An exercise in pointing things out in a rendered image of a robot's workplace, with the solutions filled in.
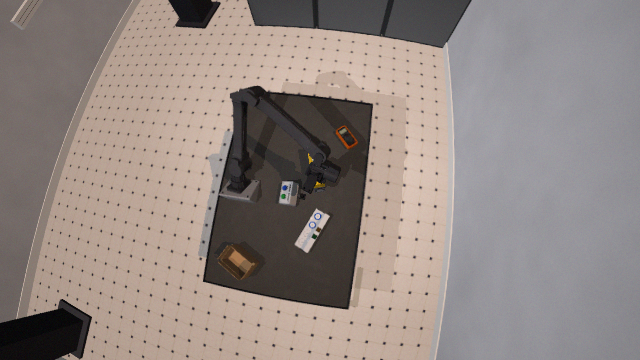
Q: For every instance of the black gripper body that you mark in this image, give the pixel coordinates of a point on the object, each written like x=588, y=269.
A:
x=323, y=179

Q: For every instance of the small open brown cardboard box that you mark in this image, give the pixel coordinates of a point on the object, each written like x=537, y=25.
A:
x=238, y=262

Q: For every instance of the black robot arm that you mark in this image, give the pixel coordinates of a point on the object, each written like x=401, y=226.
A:
x=317, y=150

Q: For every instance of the white key housing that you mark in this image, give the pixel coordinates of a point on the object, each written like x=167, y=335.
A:
x=290, y=193

